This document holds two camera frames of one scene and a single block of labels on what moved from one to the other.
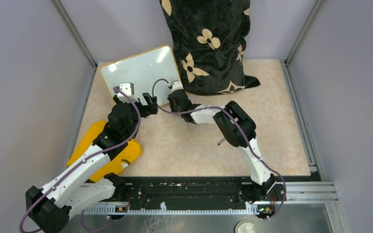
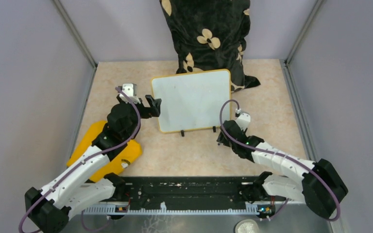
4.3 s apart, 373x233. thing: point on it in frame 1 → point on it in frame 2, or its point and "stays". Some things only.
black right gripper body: x=174 y=108 → x=222 y=139
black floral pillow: x=210 y=38 stays
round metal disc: x=246 y=226 stays
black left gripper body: x=145 y=110 stays
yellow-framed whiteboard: x=144 y=69 → x=193 y=101
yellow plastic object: x=133 y=150 stays
